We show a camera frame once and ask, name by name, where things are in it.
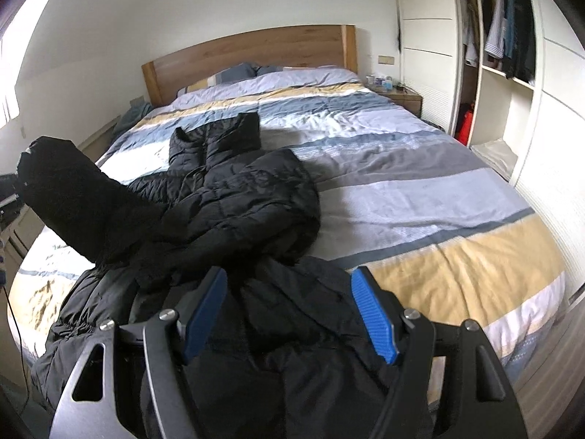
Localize black puffer jacket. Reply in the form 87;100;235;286
17;112;435;439

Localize white wardrobe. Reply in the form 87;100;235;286
392;0;585;312

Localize blue striped pillow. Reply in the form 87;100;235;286
176;61;257;99
255;65;298;78

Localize red bag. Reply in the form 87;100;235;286
456;105;474;147

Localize bright window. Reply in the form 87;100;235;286
0;0;74;122

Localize teal cloth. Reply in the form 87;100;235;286
112;102;155;136

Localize wooden headboard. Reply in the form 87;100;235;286
141;24;357;107

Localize hanging clothes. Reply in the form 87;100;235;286
482;0;537;85

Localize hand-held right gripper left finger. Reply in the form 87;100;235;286
48;266;228;439

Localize wooden nightstand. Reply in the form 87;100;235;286
375;86;423;118

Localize beige drawer unit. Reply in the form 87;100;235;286
0;174;45;284

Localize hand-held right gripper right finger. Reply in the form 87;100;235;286
351;266;531;439

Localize black cable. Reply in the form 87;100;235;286
1;284;31;403

